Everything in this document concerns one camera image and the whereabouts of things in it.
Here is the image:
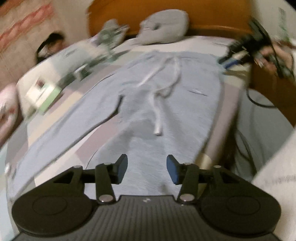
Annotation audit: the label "small printed tissue pack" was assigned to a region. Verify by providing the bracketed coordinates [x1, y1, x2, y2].
[74, 66, 92, 80]

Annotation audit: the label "grey plush neck pillow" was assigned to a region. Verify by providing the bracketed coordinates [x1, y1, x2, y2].
[135, 9, 190, 45]

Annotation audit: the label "person's right hand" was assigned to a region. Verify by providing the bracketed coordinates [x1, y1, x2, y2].
[254, 43, 296, 78]

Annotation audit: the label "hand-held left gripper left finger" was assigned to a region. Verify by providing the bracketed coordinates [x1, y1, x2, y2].
[39, 154, 128, 204]

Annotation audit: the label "wooden bed headboard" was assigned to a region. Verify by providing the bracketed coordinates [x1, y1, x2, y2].
[89, 0, 255, 42]

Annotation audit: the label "green handheld fan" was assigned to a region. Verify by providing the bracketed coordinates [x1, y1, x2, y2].
[94, 28, 126, 62]

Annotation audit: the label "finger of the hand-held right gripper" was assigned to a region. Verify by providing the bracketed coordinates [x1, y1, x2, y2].
[218, 45, 249, 70]

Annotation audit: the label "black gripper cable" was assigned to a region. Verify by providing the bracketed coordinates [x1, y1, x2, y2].
[246, 42, 295, 107]

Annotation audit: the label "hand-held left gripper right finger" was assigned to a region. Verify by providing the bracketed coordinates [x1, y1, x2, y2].
[166, 155, 253, 204]

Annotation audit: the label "person's white fleece top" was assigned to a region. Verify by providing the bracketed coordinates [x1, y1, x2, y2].
[251, 130, 296, 241]

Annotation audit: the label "grey folded cloth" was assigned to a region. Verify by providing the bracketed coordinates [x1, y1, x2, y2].
[102, 19, 123, 33]

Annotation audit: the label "checkered pillow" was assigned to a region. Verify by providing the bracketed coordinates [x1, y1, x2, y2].
[17, 39, 111, 112]

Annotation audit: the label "grey sweatpants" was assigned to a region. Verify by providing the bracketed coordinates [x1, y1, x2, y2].
[7, 51, 226, 202]

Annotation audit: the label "pink patterned curtain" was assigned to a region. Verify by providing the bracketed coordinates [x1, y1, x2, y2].
[0, 0, 93, 91]

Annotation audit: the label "green white book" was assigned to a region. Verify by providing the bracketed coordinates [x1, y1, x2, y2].
[25, 79, 62, 115]

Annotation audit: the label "pink folded quilt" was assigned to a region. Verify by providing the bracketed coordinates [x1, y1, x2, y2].
[0, 83, 22, 144]

